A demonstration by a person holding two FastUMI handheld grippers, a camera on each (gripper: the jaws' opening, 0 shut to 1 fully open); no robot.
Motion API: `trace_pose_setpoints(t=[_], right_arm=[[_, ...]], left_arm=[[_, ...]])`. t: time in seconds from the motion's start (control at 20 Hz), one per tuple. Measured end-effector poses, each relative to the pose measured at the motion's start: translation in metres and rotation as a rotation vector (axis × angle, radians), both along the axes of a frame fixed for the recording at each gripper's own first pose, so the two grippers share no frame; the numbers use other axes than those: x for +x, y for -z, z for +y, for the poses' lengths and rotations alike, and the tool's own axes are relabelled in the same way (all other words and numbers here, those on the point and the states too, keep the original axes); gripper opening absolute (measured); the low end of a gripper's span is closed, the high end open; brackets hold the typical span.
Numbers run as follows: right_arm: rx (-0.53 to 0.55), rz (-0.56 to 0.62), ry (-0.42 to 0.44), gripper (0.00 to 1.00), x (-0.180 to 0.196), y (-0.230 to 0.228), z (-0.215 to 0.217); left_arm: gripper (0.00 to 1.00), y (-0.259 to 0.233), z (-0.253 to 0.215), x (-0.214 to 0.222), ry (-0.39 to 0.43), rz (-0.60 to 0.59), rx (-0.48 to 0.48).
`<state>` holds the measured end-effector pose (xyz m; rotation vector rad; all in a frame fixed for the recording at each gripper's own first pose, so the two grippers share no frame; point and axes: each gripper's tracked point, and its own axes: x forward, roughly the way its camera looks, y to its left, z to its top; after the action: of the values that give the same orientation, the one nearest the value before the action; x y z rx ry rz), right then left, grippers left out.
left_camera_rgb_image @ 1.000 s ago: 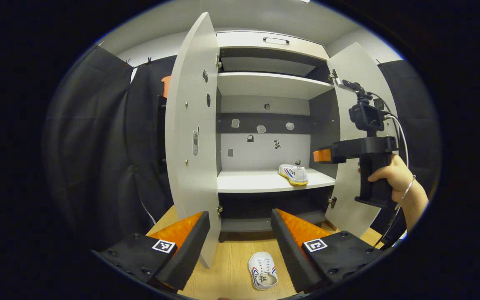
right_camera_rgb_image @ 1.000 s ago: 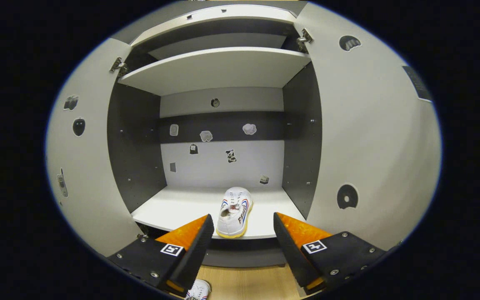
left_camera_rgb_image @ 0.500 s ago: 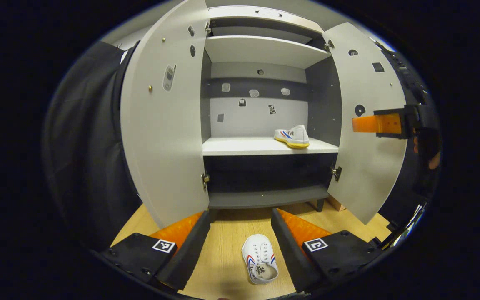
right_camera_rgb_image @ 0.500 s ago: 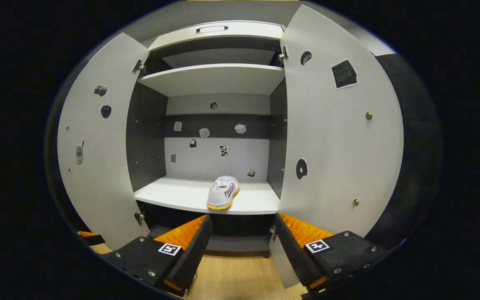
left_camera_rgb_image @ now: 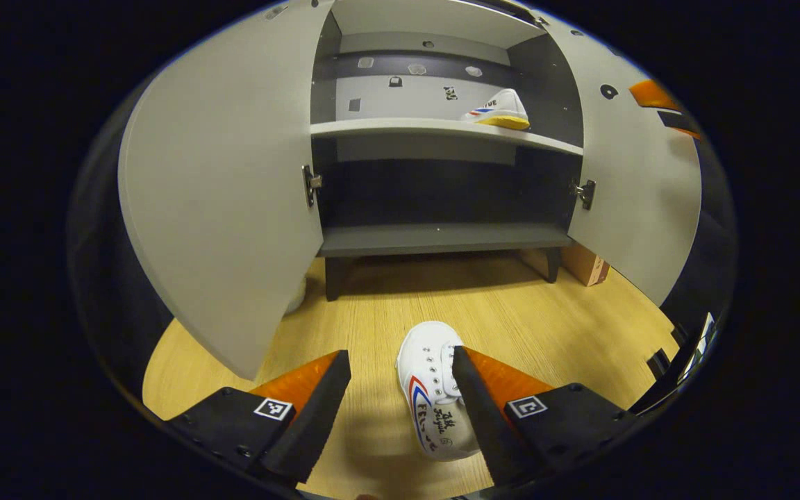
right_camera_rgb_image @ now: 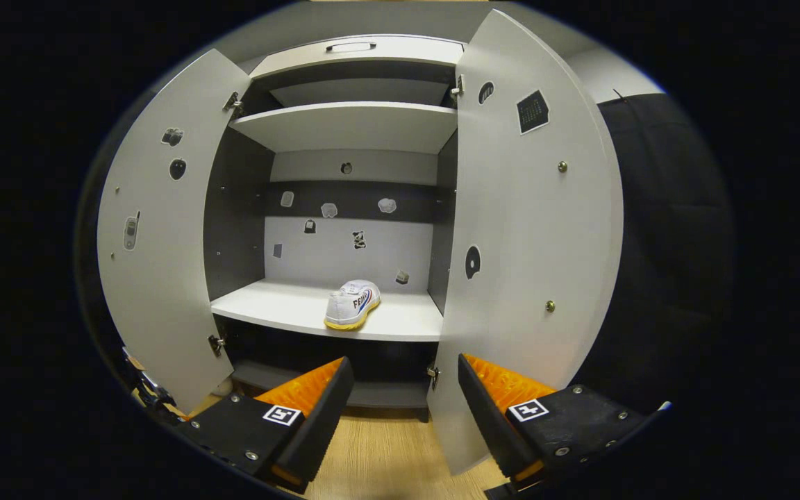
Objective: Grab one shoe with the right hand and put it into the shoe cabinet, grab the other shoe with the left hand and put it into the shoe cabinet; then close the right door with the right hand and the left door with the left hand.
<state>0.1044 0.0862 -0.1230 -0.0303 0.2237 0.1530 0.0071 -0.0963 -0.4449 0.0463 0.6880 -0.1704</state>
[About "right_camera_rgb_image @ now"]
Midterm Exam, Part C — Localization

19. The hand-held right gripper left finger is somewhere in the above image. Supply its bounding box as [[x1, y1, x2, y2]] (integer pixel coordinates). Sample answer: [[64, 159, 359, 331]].
[[176, 356, 356, 494]]

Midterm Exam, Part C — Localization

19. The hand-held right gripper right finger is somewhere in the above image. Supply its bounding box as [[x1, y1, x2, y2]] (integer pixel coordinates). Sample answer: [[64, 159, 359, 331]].
[[458, 353, 651, 483]]

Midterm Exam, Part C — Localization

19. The white door with phone sticker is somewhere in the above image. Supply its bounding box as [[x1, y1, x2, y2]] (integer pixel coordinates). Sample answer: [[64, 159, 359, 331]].
[[97, 49, 253, 415]]

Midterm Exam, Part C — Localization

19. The white and grey shoe cabinet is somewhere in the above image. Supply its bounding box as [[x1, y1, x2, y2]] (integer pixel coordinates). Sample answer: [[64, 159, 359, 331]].
[[202, 33, 467, 423]]

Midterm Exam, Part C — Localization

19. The white canvas shoe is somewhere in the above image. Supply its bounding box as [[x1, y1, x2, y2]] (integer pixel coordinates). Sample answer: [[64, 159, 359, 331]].
[[324, 279, 382, 331]]

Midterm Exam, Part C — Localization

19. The white door with cat sticker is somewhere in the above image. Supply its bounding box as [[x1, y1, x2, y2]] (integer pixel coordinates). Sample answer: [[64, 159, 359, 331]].
[[426, 8, 624, 476]]

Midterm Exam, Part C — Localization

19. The white cabinet shelf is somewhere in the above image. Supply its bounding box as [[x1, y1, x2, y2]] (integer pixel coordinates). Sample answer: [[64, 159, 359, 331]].
[[230, 101, 458, 155]]

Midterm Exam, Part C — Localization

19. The white cabinet drawer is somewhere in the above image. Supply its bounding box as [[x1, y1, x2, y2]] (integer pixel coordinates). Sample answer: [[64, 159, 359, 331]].
[[249, 35, 467, 78]]

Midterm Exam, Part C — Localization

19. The black backdrop cloth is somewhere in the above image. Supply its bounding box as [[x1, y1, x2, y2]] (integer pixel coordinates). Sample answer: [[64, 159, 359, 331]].
[[567, 90, 734, 417]]

